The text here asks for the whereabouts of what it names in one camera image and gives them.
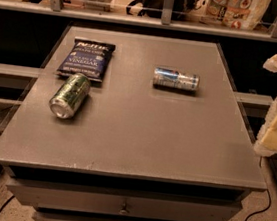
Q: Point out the drawer knob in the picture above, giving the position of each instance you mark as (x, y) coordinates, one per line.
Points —
(123, 210)

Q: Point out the black bag on shelf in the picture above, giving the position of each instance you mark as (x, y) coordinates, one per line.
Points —
(154, 8)

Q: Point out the grey drawer cabinet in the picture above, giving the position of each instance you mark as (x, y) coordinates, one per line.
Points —
(168, 154)

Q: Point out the blue vinegar chips bag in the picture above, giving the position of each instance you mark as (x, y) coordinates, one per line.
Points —
(88, 57)

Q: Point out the green soda can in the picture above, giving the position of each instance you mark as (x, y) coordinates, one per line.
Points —
(69, 97)

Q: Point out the grey metal shelf rail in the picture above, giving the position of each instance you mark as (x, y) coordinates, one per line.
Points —
(146, 16)

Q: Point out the silver blue redbull can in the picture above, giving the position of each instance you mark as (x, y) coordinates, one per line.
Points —
(176, 79)

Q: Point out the colourful snack bag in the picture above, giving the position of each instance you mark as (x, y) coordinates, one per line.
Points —
(237, 14)

